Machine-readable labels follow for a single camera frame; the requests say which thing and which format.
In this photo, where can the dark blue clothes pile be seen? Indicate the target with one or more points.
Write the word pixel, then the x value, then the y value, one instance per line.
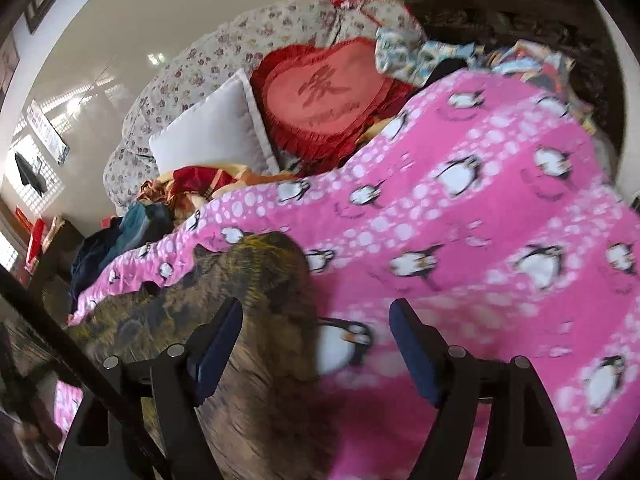
pixel 122 240

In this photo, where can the red and yellow blanket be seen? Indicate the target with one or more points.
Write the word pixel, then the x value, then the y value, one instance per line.
pixel 200 182

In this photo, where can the floral print quilt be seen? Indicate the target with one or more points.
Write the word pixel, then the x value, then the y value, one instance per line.
pixel 200 65

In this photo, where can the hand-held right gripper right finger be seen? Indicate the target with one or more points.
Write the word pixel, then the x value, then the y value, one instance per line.
pixel 411 355

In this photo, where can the wall poster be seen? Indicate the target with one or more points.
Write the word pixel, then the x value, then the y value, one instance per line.
pixel 47 127

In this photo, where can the red patterned ribbon bag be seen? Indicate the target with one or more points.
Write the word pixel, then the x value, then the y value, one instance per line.
pixel 345 2

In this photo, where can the colourful cartoon print cloth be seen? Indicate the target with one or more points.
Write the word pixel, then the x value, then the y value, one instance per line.
pixel 480 57

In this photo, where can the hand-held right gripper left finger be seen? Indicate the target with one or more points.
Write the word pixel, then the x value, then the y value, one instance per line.
pixel 220 355

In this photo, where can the dark carved wooden headboard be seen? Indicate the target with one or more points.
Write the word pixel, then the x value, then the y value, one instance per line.
pixel 510 10

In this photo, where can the dark hanging garment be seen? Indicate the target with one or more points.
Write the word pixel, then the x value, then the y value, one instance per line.
pixel 30 172

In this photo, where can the red heart-shaped pillow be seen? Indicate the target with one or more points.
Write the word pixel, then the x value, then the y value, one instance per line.
pixel 320 92

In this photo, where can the pink penguin print blanket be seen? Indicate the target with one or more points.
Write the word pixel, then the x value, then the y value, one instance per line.
pixel 450 240

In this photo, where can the dark wooden cabinet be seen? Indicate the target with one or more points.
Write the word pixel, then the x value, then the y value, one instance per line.
pixel 52 260

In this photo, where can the white square pillow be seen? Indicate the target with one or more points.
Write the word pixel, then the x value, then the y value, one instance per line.
pixel 215 132

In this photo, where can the brown olive patterned cloth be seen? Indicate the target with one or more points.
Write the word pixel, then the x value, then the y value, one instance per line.
pixel 260 340

